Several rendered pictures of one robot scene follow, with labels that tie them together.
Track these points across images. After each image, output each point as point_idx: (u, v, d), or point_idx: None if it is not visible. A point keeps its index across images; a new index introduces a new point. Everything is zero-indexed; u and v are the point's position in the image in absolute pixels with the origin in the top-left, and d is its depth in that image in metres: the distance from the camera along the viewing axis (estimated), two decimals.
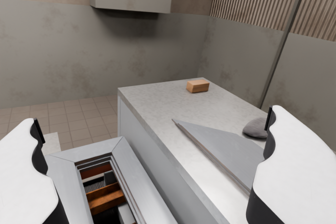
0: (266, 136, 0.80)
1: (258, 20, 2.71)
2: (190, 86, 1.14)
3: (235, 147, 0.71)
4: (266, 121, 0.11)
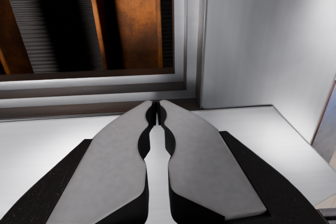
0: None
1: None
2: None
3: None
4: (158, 117, 0.12)
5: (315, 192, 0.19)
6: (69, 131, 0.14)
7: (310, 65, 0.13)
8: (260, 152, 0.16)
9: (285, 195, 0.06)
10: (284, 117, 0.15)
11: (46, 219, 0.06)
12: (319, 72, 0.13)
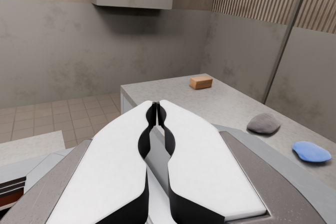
0: (270, 131, 0.79)
1: (261, 14, 2.67)
2: (193, 83, 1.13)
3: None
4: (158, 117, 0.12)
5: None
6: None
7: None
8: None
9: (285, 195, 0.06)
10: None
11: (46, 219, 0.06)
12: None
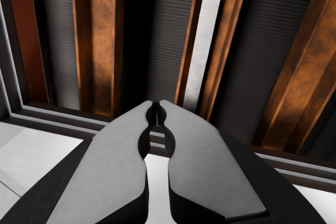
0: None
1: None
2: None
3: None
4: (158, 117, 0.12)
5: None
6: (302, 192, 0.29)
7: None
8: None
9: (285, 195, 0.06)
10: None
11: (46, 219, 0.06)
12: None
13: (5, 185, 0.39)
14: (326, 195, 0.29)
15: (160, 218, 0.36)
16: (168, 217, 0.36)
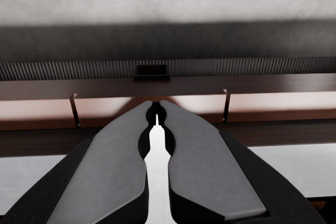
0: None
1: None
2: None
3: None
4: (158, 117, 0.12)
5: (157, 134, 0.20)
6: None
7: (43, 170, 0.22)
8: None
9: (285, 195, 0.06)
10: None
11: (46, 219, 0.06)
12: (45, 165, 0.21)
13: None
14: None
15: None
16: None
